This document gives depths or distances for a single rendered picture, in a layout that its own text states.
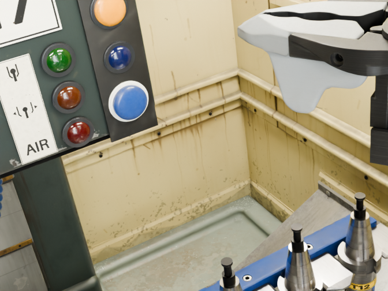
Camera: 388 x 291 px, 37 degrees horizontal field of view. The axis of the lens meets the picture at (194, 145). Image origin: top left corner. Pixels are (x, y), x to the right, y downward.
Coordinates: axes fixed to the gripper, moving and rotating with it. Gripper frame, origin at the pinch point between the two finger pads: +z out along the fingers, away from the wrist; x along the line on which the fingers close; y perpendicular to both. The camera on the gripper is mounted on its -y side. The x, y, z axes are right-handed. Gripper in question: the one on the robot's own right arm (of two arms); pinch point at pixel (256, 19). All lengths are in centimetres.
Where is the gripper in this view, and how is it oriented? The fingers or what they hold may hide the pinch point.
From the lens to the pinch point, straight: 39.6
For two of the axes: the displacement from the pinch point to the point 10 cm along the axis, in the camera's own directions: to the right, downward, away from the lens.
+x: 5.1, -5.0, 7.0
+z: -8.5, -1.7, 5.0
